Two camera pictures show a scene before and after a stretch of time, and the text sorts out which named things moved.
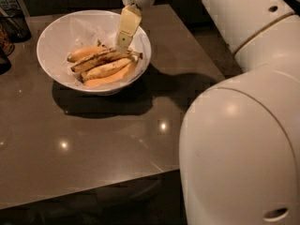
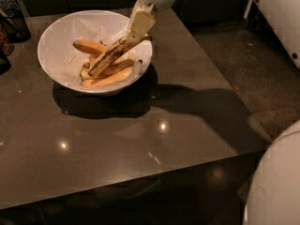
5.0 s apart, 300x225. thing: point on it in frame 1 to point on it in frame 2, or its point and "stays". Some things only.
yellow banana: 86,52 to 91,46
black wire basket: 15,24 stays
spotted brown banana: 108,55 to 113,52
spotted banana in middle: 106,69 stays
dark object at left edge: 7,49 stays
